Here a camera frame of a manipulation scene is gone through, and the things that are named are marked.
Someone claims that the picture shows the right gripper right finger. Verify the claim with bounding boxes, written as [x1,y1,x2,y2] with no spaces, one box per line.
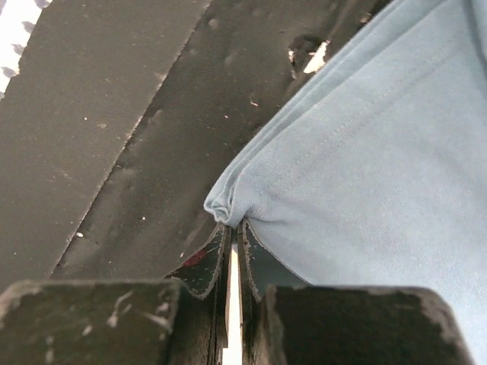
[237,219,309,364]

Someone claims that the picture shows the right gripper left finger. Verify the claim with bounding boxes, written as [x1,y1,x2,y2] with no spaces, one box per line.
[163,224,231,364]

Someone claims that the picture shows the grey-blue t shirt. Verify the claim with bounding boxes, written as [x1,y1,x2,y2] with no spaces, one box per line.
[204,1,486,364]

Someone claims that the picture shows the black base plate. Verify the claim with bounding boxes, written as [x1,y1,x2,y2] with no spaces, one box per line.
[1,1,384,287]

